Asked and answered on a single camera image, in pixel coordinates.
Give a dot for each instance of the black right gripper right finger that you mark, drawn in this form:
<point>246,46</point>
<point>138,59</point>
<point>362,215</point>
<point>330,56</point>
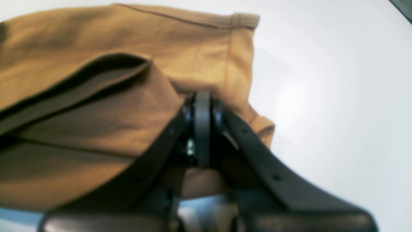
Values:
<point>293,192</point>

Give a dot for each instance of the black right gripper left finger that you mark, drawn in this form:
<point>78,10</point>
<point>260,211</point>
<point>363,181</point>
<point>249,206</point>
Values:
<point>185,141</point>

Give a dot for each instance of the tan brown T-shirt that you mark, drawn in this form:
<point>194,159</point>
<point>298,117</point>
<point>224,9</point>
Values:
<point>85,91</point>

